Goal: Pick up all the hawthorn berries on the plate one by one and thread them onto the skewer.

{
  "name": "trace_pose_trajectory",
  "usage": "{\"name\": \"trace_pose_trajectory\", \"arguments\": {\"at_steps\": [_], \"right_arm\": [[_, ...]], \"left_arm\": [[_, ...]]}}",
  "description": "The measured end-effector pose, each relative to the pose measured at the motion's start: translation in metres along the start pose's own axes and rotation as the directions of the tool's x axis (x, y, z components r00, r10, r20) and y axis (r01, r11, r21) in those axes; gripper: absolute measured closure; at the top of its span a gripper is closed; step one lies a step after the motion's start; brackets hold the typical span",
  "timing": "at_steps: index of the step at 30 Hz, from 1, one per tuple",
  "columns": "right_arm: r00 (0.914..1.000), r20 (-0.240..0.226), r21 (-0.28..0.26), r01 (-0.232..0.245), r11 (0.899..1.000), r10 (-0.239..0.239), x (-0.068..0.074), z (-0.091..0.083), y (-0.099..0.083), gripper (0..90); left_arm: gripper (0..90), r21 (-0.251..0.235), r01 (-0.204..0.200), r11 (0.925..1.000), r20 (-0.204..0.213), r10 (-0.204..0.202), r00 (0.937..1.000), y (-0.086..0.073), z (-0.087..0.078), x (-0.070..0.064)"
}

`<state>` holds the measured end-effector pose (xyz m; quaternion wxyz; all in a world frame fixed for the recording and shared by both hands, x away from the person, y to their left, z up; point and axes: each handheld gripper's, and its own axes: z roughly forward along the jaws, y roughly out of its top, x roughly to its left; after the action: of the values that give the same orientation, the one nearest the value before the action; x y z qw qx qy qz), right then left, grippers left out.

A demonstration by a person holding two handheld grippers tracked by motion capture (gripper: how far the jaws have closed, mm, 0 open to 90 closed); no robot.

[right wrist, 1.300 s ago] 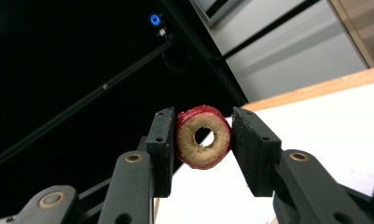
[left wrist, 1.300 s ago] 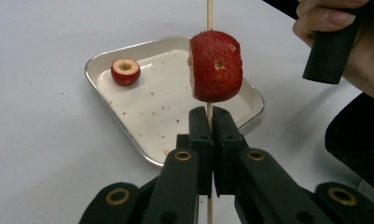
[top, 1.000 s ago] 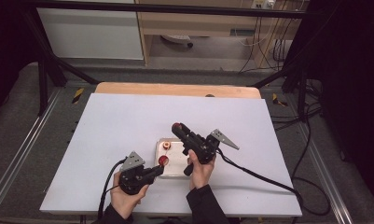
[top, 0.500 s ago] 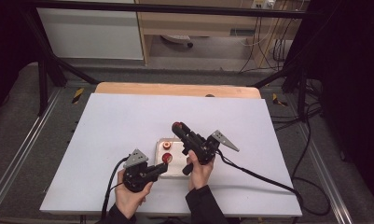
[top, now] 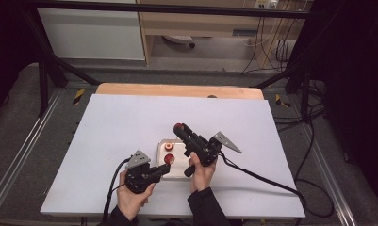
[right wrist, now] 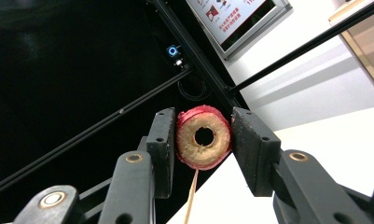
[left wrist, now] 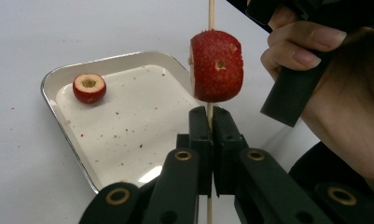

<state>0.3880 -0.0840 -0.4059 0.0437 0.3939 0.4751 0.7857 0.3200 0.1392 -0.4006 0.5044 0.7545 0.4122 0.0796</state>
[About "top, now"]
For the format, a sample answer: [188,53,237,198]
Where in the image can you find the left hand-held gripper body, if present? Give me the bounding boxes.
[124,150,161,194]

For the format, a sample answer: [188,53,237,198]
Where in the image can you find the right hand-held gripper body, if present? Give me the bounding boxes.
[183,131,242,178]

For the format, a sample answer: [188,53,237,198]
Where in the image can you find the white square tray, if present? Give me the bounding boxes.
[155,138,194,181]

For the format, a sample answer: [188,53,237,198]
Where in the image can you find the person's left hand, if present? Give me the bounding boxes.
[116,170,156,222]

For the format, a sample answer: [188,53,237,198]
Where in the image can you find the person's right hand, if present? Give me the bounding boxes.
[189,152,218,194]

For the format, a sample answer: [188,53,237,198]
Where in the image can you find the white table board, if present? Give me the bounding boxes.
[40,93,306,219]

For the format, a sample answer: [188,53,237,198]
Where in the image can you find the office chair base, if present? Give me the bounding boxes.
[162,34,197,49]

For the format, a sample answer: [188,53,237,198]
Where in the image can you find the light wooden desk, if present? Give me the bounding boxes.
[136,0,313,68]

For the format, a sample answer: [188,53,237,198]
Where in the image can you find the white cabinet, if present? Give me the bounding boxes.
[35,0,146,61]

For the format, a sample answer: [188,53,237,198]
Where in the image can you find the white power strip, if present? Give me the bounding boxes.
[254,0,279,9]

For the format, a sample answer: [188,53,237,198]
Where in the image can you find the black curtain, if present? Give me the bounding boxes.
[287,0,378,206]
[0,0,41,123]

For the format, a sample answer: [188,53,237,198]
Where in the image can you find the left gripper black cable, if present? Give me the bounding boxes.
[102,157,131,224]

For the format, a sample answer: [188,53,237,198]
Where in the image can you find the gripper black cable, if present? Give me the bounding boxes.
[102,157,131,224]
[219,151,336,218]

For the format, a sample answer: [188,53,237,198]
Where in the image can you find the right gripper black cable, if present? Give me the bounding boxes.
[219,151,336,218]

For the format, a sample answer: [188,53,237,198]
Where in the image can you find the black floor cables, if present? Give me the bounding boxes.
[272,78,327,133]

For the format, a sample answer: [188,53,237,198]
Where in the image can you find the aluminium floor rail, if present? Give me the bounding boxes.
[0,89,64,210]
[298,121,358,226]

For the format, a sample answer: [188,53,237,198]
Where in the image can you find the hanging black cables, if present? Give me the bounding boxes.
[241,12,293,74]

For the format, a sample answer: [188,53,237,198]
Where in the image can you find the black metal frame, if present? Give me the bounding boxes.
[19,0,315,123]

